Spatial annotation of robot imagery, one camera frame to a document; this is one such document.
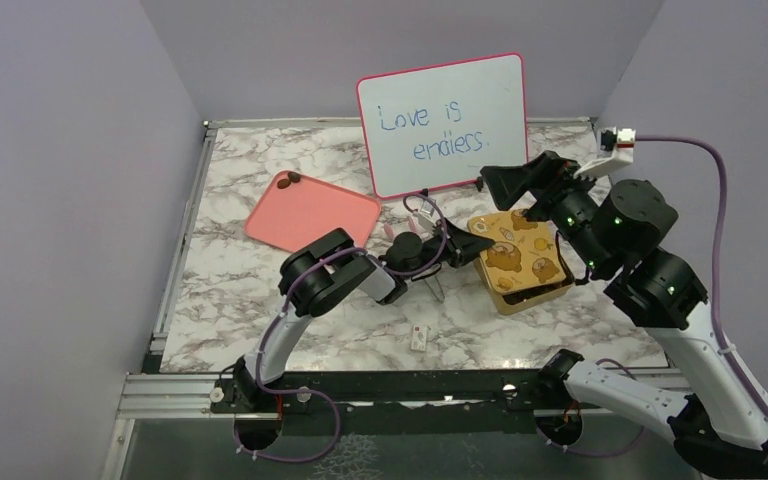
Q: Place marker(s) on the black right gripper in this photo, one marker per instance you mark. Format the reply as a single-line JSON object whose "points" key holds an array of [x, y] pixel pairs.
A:
{"points": [[545, 176]]}

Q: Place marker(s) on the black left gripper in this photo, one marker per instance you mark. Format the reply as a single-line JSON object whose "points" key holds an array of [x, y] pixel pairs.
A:
{"points": [[461, 245]]}

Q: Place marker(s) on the silver tin lid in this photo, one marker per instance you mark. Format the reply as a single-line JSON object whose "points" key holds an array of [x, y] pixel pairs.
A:
{"points": [[524, 260]]}

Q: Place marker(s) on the pink plastic tray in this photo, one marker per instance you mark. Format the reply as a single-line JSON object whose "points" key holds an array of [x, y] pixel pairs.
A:
{"points": [[291, 218]]}

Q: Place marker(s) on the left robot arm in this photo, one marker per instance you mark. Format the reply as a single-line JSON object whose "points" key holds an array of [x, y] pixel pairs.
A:
{"points": [[317, 278]]}

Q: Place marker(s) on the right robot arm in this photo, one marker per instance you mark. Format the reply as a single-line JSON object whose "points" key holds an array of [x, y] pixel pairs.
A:
{"points": [[720, 427]]}

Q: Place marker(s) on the gold chocolate box tray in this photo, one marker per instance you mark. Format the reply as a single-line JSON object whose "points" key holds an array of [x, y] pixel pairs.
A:
{"points": [[523, 301]]}

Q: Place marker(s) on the small white red card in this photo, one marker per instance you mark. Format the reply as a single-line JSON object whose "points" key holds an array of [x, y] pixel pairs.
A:
{"points": [[418, 341]]}

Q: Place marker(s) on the pink framed whiteboard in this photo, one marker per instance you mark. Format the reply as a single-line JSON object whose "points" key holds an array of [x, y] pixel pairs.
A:
{"points": [[435, 127]]}

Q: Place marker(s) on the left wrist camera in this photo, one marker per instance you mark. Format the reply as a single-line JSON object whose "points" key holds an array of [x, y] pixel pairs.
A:
{"points": [[426, 217]]}

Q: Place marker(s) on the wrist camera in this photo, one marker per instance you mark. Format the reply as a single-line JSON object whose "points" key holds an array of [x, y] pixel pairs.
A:
{"points": [[616, 152], [426, 217]]}

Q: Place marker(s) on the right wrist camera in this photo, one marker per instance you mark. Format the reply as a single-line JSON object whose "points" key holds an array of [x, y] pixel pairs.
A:
{"points": [[616, 152]]}

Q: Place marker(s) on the black metal base rail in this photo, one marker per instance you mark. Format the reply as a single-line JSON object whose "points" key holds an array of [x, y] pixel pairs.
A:
{"points": [[361, 402]]}

